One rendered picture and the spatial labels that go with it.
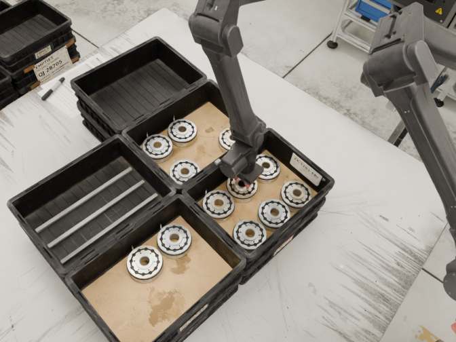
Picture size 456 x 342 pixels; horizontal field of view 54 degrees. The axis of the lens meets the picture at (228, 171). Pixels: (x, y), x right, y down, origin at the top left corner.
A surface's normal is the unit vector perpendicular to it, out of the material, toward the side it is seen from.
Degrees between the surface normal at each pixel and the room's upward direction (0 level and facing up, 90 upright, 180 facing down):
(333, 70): 0
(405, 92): 87
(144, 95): 0
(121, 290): 0
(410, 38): 38
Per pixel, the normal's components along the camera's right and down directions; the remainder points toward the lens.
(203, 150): 0.08, -0.56
